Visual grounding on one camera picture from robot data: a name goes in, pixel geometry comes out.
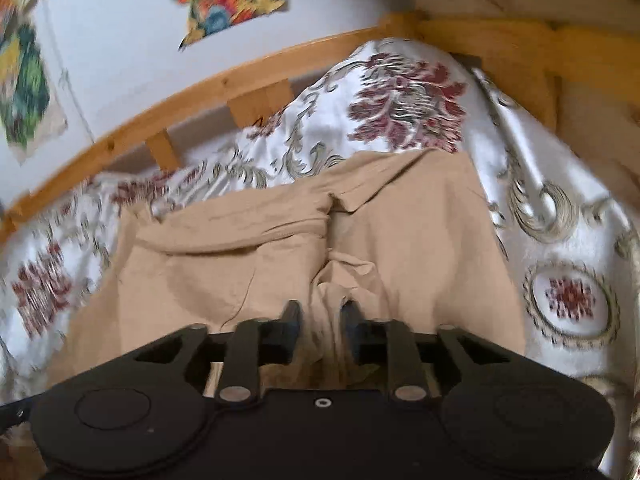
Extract tan pants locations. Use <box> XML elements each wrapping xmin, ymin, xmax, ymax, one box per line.
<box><xmin>47</xmin><ymin>150</ymin><xmax>527</xmax><ymax>397</ymax></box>

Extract wooden bed frame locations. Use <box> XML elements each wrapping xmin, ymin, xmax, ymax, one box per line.
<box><xmin>0</xmin><ymin>0</ymin><xmax>640</xmax><ymax>243</ymax></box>

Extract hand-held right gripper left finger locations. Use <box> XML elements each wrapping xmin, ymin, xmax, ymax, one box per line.
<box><xmin>134</xmin><ymin>300</ymin><xmax>304</xmax><ymax>405</ymax></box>

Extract white floral bedspread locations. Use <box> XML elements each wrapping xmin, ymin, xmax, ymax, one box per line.
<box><xmin>0</xmin><ymin>37</ymin><xmax>640</xmax><ymax>480</ymax></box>

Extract blond cartoon figure wall poster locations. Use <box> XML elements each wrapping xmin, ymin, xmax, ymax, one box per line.
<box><xmin>0</xmin><ymin>22</ymin><xmax>69</xmax><ymax>163</ymax></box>

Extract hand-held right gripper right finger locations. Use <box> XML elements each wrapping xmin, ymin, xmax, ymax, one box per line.
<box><xmin>341</xmin><ymin>300</ymin><xmax>511</xmax><ymax>404</ymax></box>

